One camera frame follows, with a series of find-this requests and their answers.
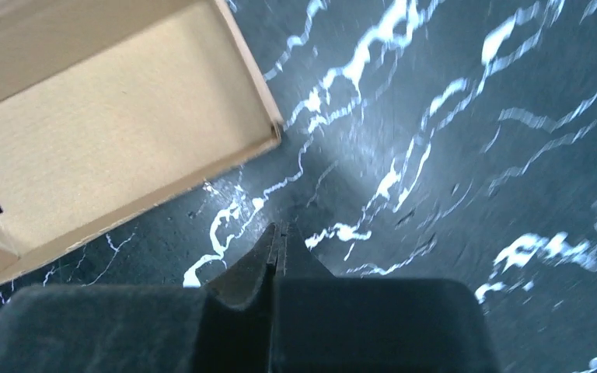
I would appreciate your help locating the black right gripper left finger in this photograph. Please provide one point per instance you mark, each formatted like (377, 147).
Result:
(223, 326)

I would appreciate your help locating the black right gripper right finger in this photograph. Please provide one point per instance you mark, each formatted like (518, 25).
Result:
(324, 323)

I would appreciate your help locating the brown cardboard paper box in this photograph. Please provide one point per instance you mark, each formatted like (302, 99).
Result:
(110, 108)

